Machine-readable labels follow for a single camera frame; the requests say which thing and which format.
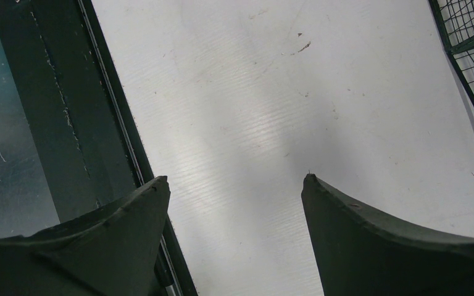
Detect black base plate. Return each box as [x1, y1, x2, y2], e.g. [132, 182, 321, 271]
[0, 1, 197, 295]

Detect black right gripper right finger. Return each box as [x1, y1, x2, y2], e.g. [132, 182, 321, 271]
[301, 174, 474, 295]

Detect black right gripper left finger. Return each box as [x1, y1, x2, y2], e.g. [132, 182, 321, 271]
[0, 176, 170, 295]

